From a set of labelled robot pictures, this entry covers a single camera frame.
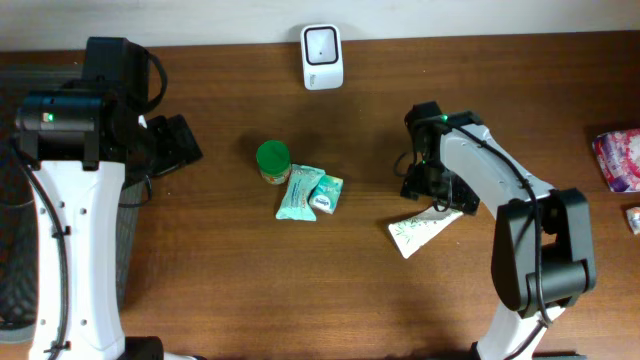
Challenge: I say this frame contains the white tube with cork cap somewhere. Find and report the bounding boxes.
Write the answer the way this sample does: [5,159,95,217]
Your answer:
[388,207,464,259]

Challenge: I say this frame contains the small teal gum pack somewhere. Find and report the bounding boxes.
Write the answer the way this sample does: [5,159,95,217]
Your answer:
[309,175,344,214]

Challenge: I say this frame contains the green bottle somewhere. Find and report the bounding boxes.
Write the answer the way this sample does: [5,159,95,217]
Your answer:
[256,140,291,185]

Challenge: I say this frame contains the teal wipes packet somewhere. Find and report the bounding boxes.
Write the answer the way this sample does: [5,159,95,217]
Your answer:
[275,164,325,222]

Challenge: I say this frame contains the red purple tissue pack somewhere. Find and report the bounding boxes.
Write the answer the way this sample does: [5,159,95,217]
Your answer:
[592,128,639,193]

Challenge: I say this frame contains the orange snack packet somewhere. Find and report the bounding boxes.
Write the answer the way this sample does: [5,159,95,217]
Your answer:
[625,206,640,235]

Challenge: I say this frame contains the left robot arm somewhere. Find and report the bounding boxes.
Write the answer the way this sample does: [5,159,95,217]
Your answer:
[12,37,202,359]

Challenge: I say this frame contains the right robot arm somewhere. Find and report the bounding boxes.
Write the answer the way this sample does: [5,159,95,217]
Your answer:
[401,101,596,359]

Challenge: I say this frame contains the white barcode scanner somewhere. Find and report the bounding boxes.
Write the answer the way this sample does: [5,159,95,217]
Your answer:
[300,24,344,91]

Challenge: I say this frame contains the left black cable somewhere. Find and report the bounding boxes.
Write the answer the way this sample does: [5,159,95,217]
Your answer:
[9,49,170,360]

